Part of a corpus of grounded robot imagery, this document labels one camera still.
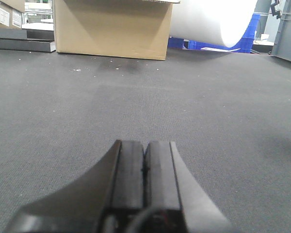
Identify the white paper roll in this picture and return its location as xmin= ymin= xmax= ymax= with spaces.
xmin=169 ymin=0 xmax=257 ymax=48

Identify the blue plastic crate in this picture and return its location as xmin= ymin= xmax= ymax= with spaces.
xmin=169 ymin=13 xmax=260 ymax=53

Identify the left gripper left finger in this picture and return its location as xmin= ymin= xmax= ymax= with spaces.
xmin=4 ymin=140 xmax=144 ymax=233

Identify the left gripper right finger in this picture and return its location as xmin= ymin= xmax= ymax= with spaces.
xmin=145 ymin=141 xmax=233 ymax=233

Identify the grey plastic bin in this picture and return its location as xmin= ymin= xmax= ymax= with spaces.
xmin=272 ymin=0 xmax=291 ymax=61

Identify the labelled cardboard box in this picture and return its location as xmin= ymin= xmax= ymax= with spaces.
xmin=0 ymin=0 xmax=25 ymax=29

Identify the dark metal rail beam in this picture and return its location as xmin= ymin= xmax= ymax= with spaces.
xmin=0 ymin=28 xmax=56 ymax=53

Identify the large cardboard box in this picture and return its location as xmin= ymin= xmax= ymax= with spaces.
xmin=53 ymin=0 xmax=180 ymax=61

